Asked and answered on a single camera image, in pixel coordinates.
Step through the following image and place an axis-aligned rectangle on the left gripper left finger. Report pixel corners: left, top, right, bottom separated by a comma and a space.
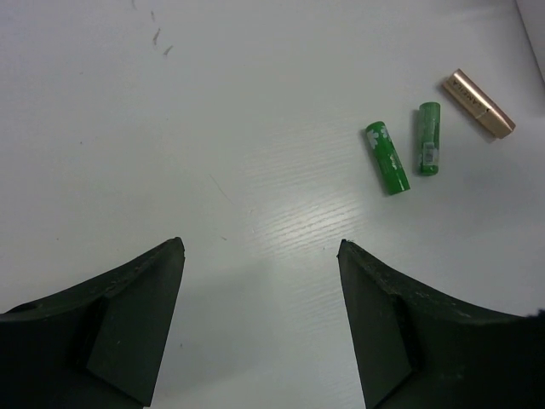
1, 238, 185, 408

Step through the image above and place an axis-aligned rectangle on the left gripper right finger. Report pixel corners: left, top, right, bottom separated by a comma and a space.
337, 240, 544, 408

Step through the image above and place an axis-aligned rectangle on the dark green lip balm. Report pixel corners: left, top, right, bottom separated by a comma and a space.
365, 121, 410, 195

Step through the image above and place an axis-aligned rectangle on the light green lip balm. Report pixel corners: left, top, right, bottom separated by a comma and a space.
416, 101, 441, 176

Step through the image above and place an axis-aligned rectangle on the rose gold lipstick tube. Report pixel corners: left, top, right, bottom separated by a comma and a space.
441, 69, 516, 139

